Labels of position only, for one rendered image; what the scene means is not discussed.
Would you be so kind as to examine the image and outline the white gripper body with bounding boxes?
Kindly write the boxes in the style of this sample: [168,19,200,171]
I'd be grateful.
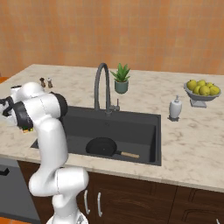
[0,115,19,127]

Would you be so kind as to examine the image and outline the grey fruit bowl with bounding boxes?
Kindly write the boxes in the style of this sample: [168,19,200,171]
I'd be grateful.
[183,82,222,109]

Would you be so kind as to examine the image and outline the grey dishwasher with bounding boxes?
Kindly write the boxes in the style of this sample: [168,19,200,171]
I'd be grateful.
[0,157,42,224]

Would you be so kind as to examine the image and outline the white soap dispenser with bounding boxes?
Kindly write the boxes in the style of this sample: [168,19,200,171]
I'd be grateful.
[167,94,183,123]

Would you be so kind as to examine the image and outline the black sink basin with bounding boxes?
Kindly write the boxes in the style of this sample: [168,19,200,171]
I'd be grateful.
[30,105,163,167]

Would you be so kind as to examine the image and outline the black pan with wooden handle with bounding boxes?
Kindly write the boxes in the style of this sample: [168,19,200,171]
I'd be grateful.
[85,136,141,160]

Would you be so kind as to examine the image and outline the dark wooden cupboard door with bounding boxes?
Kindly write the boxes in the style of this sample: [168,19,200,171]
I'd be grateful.
[17,160,95,224]
[88,171,178,224]
[168,185,224,224]

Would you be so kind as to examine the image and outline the green and yellow sponge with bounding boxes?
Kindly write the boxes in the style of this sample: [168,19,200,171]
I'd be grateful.
[21,127,34,135]

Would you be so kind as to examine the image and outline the dark grey curved tap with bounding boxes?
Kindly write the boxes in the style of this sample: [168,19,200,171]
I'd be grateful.
[93,62,121,116]

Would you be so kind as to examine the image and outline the green plant in teal pot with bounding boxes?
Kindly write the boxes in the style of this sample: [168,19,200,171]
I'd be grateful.
[109,63,131,95]

